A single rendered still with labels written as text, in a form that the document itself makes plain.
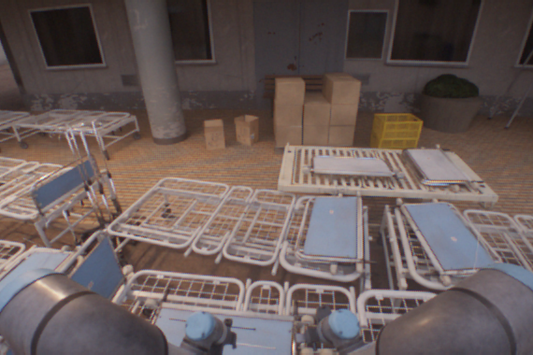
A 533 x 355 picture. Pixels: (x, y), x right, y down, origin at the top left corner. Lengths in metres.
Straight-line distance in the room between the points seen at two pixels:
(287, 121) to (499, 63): 5.05
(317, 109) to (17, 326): 4.09
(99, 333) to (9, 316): 0.14
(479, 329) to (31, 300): 0.60
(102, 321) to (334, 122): 4.18
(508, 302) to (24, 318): 0.66
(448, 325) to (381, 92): 6.60
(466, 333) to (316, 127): 4.07
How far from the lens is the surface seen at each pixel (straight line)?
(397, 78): 6.97
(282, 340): 1.52
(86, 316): 0.47
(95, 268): 1.80
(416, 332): 0.47
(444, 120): 6.15
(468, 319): 0.47
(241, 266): 2.60
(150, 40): 4.90
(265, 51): 6.58
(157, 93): 5.00
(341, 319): 1.00
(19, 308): 0.54
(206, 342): 1.01
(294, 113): 4.27
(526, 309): 0.53
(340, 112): 4.39
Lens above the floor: 1.89
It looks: 30 degrees down
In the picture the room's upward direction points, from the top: 1 degrees counter-clockwise
